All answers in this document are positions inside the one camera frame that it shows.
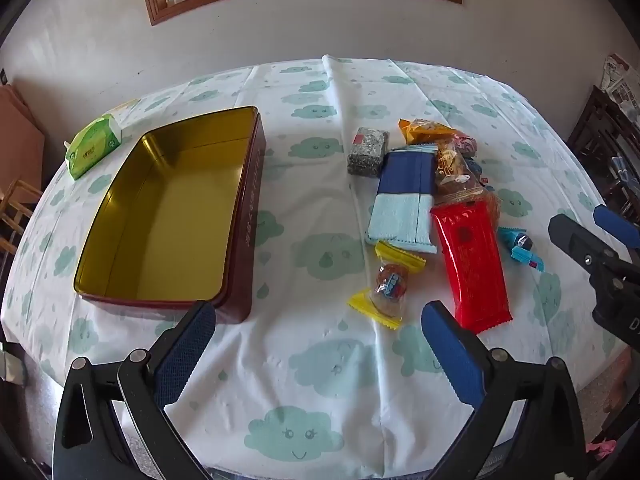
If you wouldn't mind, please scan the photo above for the light wooden chair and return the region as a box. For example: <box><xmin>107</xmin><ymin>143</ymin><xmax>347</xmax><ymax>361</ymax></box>
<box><xmin>1</xmin><ymin>179</ymin><xmax>42</xmax><ymax>278</ymax></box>

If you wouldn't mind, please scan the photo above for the stack of newspapers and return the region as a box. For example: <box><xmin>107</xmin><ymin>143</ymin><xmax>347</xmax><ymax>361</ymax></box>
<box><xmin>600</xmin><ymin>53</ymin><xmax>639</xmax><ymax>122</ymax></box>

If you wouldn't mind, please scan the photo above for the yellow candy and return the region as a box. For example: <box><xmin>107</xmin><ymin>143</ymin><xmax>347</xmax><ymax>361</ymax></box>
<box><xmin>347</xmin><ymin>240</ymin><xmax>426</xmax><ymax>330</ymax></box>

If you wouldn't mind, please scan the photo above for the blue round candy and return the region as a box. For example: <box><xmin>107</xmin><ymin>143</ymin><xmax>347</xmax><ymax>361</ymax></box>
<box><xmin>497</xmin><ymin>226</ymin><xmax>544</xmax><ymax>272</ymax></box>

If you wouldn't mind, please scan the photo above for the blue white biscuit pack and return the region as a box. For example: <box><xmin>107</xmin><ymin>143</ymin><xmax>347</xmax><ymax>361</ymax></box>
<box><xmin>366</xmin><ymin>144</ymin><xmax>437</xmax><ymax>254</ymax></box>

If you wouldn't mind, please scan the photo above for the orange snack packet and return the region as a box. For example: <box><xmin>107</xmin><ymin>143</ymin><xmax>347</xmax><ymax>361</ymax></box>
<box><xmin>398</xmin><ymin>119</ymin><xmax>459</xmax><ymax>145</ymax></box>

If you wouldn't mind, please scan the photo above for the dark wooden side table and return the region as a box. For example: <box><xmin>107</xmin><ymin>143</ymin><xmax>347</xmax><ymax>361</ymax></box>
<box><xmin>566</xmin><ymin>86</ymin><xmax>639</xmax><ymax>223</ymax></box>

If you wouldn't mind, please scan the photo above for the grey speckled snack block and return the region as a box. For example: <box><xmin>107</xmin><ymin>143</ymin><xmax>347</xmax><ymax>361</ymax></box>
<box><xmin>347</xmin><ymin>127</ymin><xmax>390</xmax><ymax>178</ymax></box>

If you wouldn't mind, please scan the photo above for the pink wrapped snack block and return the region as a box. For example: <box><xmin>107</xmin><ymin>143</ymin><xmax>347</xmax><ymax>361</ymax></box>
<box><xmin>452</xmin><ymin>130</ymin><xmax>477</xmax><ymax>158</ymax></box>

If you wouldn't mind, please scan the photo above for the clear orange cracker packet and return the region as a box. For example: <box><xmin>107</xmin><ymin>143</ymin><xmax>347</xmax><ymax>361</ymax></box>
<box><xmin>435</xmin><ymin>140</ymin><xmax>500</xmax><ymax>229</ymax></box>

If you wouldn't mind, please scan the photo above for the green tissue pack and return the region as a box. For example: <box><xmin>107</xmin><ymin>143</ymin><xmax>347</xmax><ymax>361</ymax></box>
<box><xmin>65</xmin><ymin>114</ymin><xmax>122</xmax><ymax>181</ymax></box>

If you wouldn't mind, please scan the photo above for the red gold metal tin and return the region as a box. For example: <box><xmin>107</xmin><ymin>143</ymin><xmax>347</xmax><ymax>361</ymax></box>
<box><xmin>74</xmin><ymin>106</ymin><xmax>266</xmax><ymax>324</ymax></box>

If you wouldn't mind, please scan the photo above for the brown cardboard box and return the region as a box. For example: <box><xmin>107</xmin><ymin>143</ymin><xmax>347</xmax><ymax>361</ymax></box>
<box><xmin>0</xmin><ymin>84</ymin><xmax>44</xmax><ymax>192</ymax></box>

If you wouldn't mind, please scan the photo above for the red snack packet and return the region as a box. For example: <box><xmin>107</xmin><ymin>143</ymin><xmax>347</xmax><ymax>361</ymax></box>
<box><xmin>432</xmin><ymin>200</ymin><xmax>512</xmax><ymax>335</ymax></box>

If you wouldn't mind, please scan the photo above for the white cloud-pattern tablecloth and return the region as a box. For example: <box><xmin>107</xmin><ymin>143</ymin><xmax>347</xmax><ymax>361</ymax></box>
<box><xmin>1</xmin><ymin>56</ymin><xmax>624</xmax><ymax>479</ymax></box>

